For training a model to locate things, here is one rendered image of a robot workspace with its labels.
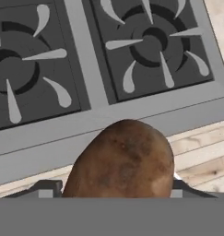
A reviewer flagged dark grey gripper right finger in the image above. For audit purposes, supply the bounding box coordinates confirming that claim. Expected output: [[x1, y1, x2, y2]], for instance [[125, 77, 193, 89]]
[[171, 178, 217, 199]]

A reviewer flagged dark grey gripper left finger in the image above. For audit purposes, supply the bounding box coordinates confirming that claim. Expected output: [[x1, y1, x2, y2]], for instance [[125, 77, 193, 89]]
[[5, 179, 64, 199]]

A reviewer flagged brown potato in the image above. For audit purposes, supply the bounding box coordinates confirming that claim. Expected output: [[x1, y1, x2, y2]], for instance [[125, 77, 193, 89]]
[[61, 119, 175, 199]]

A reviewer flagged grey gas hob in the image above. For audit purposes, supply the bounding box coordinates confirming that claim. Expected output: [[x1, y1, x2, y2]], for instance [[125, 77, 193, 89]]
[[0, 0, 224, 187]]

